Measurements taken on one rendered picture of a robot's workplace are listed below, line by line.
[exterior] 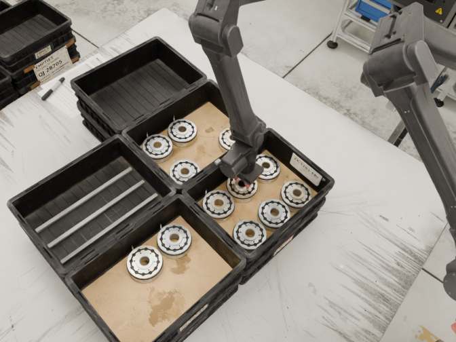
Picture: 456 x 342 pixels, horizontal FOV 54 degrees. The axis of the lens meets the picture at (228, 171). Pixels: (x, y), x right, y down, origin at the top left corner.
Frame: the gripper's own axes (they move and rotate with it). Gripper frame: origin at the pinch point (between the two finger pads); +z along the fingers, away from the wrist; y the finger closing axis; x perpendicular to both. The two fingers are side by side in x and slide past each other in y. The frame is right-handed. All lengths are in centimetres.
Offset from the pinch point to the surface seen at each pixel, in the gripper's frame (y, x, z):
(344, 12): -52, 185, 59
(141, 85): -58, 11, 4
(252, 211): 7.9, -4.2, 4.3
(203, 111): -31.6, 17.2, 4.0
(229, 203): 1.5, -8.5, 1.3
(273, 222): 16.1, -4.6, 1.4
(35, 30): -153, 22, 36
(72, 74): -93, 4, 16
